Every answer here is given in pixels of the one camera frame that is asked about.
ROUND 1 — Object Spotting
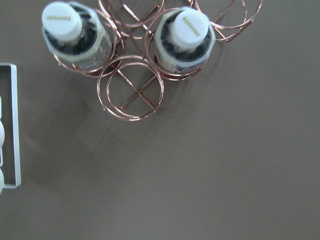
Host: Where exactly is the copper wire bottle basket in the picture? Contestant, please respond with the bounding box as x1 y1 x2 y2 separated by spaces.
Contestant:
54 0 263 122

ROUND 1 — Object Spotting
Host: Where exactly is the tea bottle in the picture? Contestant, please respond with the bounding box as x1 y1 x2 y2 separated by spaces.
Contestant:
41 1 113 72
154 6 216 75

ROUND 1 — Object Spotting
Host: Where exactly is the white plastic cup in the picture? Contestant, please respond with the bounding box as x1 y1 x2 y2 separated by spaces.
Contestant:
0 169 5 194

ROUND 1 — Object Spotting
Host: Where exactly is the white wire cup rack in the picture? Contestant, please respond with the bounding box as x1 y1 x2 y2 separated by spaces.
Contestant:
0 62 22 190

